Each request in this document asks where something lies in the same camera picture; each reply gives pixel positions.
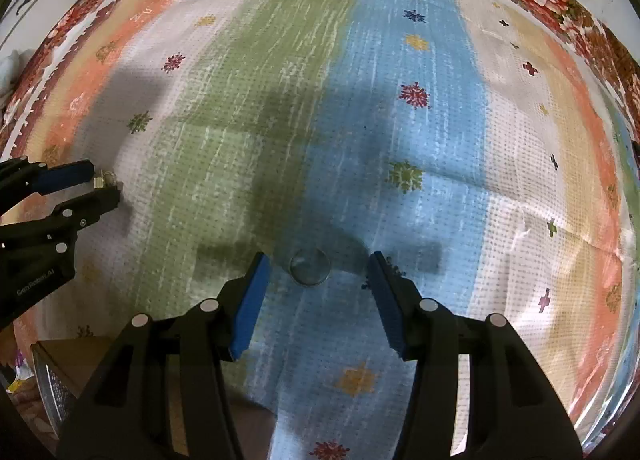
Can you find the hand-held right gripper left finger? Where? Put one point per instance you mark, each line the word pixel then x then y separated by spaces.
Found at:
pixel 247 310

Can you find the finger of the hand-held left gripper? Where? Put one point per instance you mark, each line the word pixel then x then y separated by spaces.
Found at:
pixel 92 202
pixel 67 177

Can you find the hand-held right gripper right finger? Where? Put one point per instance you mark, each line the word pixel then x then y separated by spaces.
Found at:
pixel 390 310

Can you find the clear bangle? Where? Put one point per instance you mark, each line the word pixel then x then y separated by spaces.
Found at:
pixel 310 267

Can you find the copper metal tin box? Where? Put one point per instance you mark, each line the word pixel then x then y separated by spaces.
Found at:
pixel 75 365

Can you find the grey cloth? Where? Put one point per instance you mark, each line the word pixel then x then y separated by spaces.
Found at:
pixel 10 72

